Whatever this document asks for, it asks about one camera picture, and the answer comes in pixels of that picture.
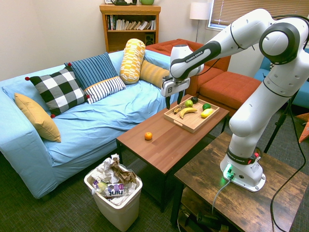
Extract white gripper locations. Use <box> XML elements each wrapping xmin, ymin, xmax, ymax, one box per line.
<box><xmin>160</xmin><ymin>76</ymin><xmax>191</xmax><ymax>110</ymax></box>

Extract wooden serving tray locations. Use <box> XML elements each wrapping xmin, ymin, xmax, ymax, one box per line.
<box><xmin>163</xmin><ymin>94</ymin><xmax>221</xmax><ymax>134</ymax></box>

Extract yellow banana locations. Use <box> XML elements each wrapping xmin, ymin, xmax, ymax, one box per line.
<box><xmin>179</xmin><ymin>107</ymin><xmax>198</xmax><ymax>119</ymax></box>

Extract ochre striped pillow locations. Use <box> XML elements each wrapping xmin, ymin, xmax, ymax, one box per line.
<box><xmin>139</xmin><ymin>59</ymin><xmax>171</xmax><ymax>88</ymax></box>

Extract reddish wood coffee table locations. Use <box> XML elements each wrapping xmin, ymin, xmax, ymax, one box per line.
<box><xmin>115</xmin><ymin>94</ymin><xmax>230</xmax><ymax>213</ymax></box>

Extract orange sofa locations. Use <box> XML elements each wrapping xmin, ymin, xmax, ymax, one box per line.
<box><xmin>145</xmin><ymin>38</ymin><xmax>232</xmax><ymax>97</ymax></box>

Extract orange ottoman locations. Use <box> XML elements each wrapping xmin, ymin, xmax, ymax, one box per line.
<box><xmin>199</xmin><ymin>71</ymin><xmax>263</xmax><ymax>116</ymax></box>

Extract yellow patterned bolster pillow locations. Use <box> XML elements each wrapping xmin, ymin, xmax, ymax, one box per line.
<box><xmin>119</xmin><ymin>38</ymin><xmax>146</xmax><ymax>85</ymax></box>

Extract white navy striped pillow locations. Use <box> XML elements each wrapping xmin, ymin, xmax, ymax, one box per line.
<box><xmin>84</xmin><ymin>76</ymin><xmax>126</xmax><ymax>105</ymax></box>

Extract light blue sofa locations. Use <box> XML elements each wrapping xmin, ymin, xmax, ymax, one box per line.
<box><xmin>0</xmin><ymin>49</ymin><xmax>186</xmax><ymax>199</ymax></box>

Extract row of books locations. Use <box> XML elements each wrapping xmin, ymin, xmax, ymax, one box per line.
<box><xmin>107</xmin><ymin>14</ymin><xmax>157</xmax><ymax>31</ymax></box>

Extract blue striped pillow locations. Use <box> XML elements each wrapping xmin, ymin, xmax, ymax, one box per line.
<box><xmin>64</xmin><ymin>52</ymin><xmax>119</xmax><ymax>90</ymax></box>

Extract crumpled brown paper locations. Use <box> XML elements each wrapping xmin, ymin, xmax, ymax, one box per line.
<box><xmin>110</xmin><ymin>157</ymin><xmax>138</xmax><ymax>186</ymax></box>

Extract white shade floor lamp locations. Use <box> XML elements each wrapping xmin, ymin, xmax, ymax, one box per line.
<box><xmin>189</xmin><ymin>1</ymin><xmax>212</xmax><ymax>43</ymax></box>

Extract crumpled white paper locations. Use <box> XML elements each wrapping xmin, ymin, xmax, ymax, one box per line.
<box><xmin>93</xmin><ymin>153</ymin><xmax>121</xmax><ymax>184</ymax></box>

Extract wooden bookshelf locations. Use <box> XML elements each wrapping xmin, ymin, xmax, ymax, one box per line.
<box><xmin>99</xmin><ymin>3</ymin><xmax>162</xmax><ymax>53</ymax></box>

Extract black tripod stand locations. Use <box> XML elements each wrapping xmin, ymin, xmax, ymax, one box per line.
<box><xmin>263</xmin><ymin>89</ymin><xmax>300</xmax><ymax>154</ymax></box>

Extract hint water bottle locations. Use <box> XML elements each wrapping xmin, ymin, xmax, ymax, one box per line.
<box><xmin>91</xmin><ymin>182</ymin><xmax>130</xmax><ymax>198</ymax></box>

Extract black object on bookshelf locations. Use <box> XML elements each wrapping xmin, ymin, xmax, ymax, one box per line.
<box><xmin>111</xmin><ymin>0</ymin><xmax>138</xmax><ymax>6</ymax></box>

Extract brown window blinds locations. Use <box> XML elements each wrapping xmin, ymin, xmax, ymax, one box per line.
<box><xmin>209</xmin><ymin>0</ymin><xmax>309</xmax><ymax>31</ymax></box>

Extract black white checked pillow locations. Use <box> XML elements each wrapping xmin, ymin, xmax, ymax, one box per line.
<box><xmin>25</xmin><ymin>62</ymin><xmax>90</xmax><ymax>119</ymax></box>

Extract white trash bin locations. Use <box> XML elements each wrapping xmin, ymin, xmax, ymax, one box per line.
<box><xmin>84</xmin><ymin>164</ymin><xmax>143</xmax><ymax>232</ymax></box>

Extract rustic dark wood side table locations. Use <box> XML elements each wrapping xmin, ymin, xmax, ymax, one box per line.
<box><xmin>170</xmin><ymin>131</ymin><xmax>309</xmax><ymax>232</ymax></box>

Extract dark object under side table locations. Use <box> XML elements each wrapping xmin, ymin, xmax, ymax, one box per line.
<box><xmin>197</xmin><ymin>212</ymin><xmax>229</xmax><ymax>230</ymax></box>

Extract teal sofa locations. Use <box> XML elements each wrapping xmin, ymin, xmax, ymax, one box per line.
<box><xmin>253</xmin><ymin>48</ymin><xmax>309</xmax><ymax>109</ymax></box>

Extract orange triangular object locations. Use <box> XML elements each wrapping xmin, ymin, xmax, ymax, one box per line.
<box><xmin>295</xmin><ymin>112</ymin><xmax>309</xmax><ymax>144</ymax></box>

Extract mustard yellow pillow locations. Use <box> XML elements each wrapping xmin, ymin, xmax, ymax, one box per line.
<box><xmin>14</xmin><ymin>92</ymin><xmax>62</xmax><ymax>143</ymax></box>

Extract grey cable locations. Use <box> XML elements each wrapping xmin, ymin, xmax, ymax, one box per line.
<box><xmin>211</xmin><ymin>177</ymin><xmax>233</xmax><ymax>215</ymax></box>

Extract black cable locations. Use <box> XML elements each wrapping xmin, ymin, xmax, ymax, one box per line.
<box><xmin>269</xmin><ymin>14</ymin><xmax>309</xmax><ymax>232</ymax></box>

